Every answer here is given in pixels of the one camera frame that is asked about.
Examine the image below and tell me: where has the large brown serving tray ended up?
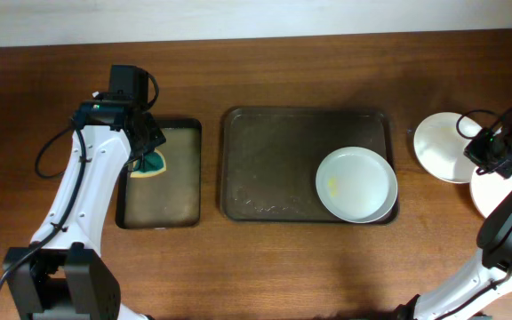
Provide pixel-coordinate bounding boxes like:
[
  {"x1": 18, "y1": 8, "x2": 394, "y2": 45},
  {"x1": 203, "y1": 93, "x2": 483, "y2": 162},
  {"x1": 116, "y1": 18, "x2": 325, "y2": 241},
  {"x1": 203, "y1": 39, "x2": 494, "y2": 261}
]
[{"x1": 220, "y1": 107, "x2": 394, "y2": 224}]

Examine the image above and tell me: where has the light grey plate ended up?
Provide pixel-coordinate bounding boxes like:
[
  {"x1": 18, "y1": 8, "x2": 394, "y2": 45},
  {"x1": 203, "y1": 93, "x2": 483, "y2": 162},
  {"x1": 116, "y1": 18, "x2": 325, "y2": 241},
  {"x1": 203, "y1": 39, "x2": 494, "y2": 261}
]
[{"x1": 315, "y1": 147, "x2": 398, "y2": 224}]

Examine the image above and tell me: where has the green yellow sponge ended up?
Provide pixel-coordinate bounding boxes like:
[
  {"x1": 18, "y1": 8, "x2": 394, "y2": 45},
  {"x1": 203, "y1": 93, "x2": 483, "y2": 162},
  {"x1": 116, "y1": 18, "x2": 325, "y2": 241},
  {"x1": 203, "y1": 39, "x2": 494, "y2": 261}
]
[{"x1": 129, "y1": 149, "x2": 167, "y2": 179}]

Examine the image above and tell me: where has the black water tray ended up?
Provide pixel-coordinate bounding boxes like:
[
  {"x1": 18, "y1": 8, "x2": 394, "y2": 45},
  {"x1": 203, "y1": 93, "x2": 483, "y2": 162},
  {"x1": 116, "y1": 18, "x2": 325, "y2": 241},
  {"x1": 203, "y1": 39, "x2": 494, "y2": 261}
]
[{"x1": 116, "y1": 118, "x2": 202, "y2": 229}]

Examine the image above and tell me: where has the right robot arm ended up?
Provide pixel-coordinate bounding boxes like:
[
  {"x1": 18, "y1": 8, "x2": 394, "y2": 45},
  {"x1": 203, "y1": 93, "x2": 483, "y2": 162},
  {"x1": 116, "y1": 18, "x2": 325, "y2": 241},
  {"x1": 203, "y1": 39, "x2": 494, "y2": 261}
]
[{"x1": 391, "y1": 107, "x2": 512, "y2": 319}]

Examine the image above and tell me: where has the white plate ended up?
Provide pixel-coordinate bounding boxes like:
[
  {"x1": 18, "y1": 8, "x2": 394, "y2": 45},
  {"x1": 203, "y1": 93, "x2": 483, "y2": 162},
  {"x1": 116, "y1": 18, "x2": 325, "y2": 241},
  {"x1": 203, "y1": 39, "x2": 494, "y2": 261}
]
[{"x1": 413, "y1": 112, "x2": 482, "y2": 184}]

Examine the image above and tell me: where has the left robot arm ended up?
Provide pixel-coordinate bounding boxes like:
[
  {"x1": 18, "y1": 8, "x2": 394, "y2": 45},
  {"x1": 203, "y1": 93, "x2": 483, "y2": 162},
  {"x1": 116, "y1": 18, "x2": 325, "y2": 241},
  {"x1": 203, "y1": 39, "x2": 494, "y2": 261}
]
[{"x1": 0, "y1": 65, "x2": 166, "y2": 319}]

